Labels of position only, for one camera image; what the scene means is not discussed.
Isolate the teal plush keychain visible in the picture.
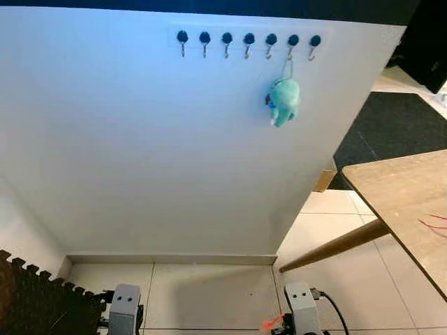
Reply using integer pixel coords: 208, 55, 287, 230
265, 56, 301, 128

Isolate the wooden table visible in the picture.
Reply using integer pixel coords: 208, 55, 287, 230
279, 149, 447, 301

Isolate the small orange tag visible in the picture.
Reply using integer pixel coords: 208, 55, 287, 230
262, 315, 287, 332

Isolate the black knob metal hook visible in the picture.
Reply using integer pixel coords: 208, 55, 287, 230
309, 35, 322, 62
221, 31, 234, 59
199, 31, 212, 59
265, 33, 278, 61
287, 34, 300, 61
177, 30, 189, 58
244, 32, 256, 60

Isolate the black rug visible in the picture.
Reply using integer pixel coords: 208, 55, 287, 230
334, 91, 447, 189

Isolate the white partition board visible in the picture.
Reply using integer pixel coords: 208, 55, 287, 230
0, 6, 407, 265

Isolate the red cord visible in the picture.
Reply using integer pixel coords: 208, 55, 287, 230
418, 213, 447, 239

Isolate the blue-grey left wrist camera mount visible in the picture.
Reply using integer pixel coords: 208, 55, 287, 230
108, 283, 142, 335

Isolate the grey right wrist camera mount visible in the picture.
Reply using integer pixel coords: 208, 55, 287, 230
285, 281, 322, 335

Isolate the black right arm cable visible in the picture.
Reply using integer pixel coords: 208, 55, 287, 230
311, 290, 350, 335

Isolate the brown puzzle floor mat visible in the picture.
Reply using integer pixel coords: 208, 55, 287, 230
0, 250, 105, 335

